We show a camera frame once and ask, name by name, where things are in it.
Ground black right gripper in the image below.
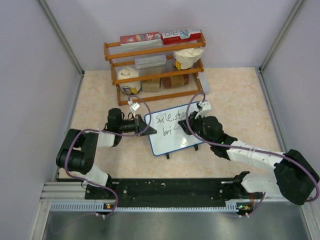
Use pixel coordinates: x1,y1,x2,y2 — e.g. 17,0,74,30
179,111,215,146

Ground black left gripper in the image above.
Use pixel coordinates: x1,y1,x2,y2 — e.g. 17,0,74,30
118,114,157,137

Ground blue framed whiteboard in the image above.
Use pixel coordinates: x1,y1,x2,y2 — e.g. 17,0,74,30
144,104,201,156

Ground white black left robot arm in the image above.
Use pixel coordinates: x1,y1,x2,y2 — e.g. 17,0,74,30
56,108,157,199

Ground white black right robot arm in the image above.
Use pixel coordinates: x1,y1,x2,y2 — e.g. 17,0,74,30
178,111,320,205

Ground metal whiteboard stand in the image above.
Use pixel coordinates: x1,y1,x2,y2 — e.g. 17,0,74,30
164,144,199,160

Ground white bag lower shelf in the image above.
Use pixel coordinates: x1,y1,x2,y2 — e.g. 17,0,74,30
116,66,142,96

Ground beige sponge stack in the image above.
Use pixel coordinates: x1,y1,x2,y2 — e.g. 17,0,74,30
142,78,161,92

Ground grey block beside rack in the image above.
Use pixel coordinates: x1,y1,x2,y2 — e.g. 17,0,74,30
198,72,211,96

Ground brown sponge stack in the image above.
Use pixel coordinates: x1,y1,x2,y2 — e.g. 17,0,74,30
162,74,190,89

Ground orange wooden shelf rack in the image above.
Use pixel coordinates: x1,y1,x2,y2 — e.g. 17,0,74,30
103,34,206,106

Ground silver metal box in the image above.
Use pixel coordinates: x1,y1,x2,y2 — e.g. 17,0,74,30
134,54,167,70

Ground cream bag upper shelf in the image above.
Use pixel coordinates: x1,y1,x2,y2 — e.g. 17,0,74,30
172,47,204,71

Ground red foil wrap box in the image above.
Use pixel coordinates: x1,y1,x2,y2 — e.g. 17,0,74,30
120,31,163,51

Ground red white wrap box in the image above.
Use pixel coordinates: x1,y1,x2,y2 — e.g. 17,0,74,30
162,29,202,45

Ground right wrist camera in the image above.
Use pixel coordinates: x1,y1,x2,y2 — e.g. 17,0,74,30
195,100,212,119

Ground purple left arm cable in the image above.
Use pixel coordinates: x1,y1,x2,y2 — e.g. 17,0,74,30
63,94,152,218

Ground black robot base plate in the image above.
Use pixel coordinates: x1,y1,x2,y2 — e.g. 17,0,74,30
84,178,263,208

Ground grey slotted cable duct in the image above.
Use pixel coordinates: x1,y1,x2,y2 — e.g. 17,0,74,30
50,201,253,213

